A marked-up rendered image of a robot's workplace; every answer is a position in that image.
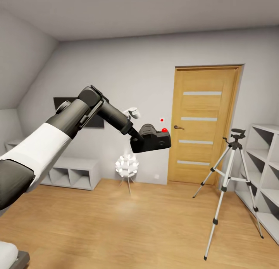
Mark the digital camera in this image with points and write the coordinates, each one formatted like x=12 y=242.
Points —
x=154 y=140

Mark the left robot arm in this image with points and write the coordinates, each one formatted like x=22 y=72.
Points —
x=25 y=166

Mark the door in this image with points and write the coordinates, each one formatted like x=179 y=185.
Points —
x=202 y=108

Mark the camera tripod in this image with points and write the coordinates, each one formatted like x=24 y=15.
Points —
x=228 y=177

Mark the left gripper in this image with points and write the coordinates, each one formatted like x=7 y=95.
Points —
x=120 y=121

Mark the wall mounted tv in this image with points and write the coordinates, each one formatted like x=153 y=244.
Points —
x=95 y=121

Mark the bookcase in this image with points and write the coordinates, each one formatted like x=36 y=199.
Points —
x=75 y=178
x=261 y=155

